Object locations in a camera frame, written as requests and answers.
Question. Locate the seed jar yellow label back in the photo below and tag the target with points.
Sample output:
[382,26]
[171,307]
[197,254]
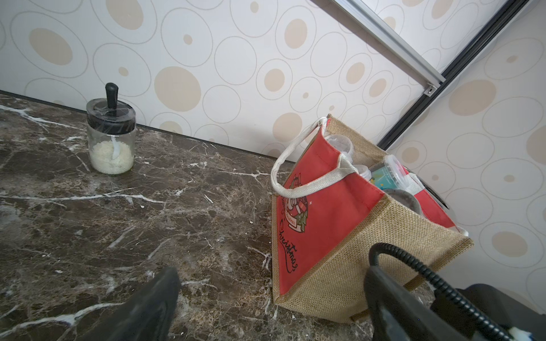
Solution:
[343,144]

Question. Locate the red burlap canvas bag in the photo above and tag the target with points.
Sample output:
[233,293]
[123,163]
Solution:
[326,217]

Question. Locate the seed jar green label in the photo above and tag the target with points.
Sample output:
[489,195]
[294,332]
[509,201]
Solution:
[406,199]

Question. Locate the seed jar sunflower label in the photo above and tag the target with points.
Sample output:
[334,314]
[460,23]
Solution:
[391,174]

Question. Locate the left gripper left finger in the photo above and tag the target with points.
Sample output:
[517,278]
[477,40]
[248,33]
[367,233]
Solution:
[147,315]

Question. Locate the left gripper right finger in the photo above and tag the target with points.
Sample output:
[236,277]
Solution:
[398,315]

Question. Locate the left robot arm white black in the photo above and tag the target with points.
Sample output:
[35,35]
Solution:
[485,327]

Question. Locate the horizontal aluminium rail back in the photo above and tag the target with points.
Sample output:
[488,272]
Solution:
[393,46]

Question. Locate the glass sugar jar black lid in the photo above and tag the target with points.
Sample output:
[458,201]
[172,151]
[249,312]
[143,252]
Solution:
[111,132]

